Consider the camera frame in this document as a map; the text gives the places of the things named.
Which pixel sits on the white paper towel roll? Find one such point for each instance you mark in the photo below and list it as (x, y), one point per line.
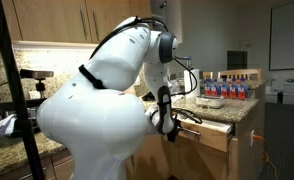
(194, 86)

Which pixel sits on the clear plastic bag of bottles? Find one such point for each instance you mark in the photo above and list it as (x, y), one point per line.
(176, 86)

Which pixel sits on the black tripod pole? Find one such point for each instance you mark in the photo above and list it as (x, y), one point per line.
(10, 76)

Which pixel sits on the white cutlery tray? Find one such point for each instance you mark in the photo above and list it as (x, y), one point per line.
(217, 126)

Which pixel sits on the wooden cabinet with drawers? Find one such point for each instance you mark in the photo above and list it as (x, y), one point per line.
(60, 166)

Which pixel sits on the white projector screen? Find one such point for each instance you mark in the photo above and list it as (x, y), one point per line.
(288, 36)

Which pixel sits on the wooden base cabinet body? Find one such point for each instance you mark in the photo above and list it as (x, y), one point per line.
(246, 156)

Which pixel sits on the white rectangular dish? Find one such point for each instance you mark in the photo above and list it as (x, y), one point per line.
(209, 101)

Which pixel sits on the crumpled white paper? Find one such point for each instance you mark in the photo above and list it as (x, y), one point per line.
(5, 126)

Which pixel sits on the narrow wooden chair back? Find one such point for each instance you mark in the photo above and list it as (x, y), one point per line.
(207, 75)

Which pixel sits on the wooden wall cabinets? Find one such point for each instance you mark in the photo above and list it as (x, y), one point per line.
(47, 20)

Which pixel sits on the red label water bottle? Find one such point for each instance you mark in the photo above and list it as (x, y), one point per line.
(242, 91)
(215, 89)
(224, 90)
(233, 90)
(208, 90)

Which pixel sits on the white open cabinet door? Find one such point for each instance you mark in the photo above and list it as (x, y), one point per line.
(175, 16)

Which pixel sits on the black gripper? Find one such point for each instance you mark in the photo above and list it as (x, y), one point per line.
(173, 131)

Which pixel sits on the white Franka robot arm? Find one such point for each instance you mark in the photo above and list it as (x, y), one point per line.
(97, 126)

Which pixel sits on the black pan with lid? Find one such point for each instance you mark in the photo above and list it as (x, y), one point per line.
(148, 97)

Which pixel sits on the white backsplash outlet plate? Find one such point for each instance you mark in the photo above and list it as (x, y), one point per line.
(34, 94)

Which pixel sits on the small dark wall panel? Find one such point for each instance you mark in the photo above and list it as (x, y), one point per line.
(237, 60)

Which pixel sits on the low white cabinet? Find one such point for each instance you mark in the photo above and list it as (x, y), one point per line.
(272, 96)

